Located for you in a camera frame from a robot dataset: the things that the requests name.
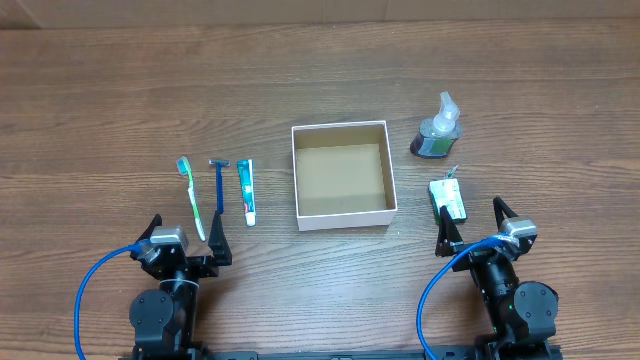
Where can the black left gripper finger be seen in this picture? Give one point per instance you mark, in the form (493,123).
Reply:
(145,236)
(217,242)

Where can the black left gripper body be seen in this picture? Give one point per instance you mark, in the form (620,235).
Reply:
(185,265)

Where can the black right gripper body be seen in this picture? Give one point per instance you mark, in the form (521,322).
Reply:
(480,257)

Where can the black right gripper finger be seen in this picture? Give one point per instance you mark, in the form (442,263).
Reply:
(449,241)
(503,213)

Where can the white green soap bar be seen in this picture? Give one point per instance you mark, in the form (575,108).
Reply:
(446,193)

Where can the green white toothbrush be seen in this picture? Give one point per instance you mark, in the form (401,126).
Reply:
(184,169)

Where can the blue disposable razor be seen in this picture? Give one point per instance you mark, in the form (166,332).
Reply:
(219,165)

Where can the teal toothpaste tube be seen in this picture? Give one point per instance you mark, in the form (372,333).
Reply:
(245,171)

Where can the clear soap pump bottle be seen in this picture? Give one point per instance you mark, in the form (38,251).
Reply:
(437,134)

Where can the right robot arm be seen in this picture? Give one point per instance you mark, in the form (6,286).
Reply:
(522,313)

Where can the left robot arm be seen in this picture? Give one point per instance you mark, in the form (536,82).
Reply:
(164,318)

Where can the white cardboard box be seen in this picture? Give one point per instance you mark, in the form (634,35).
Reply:
(343,175)

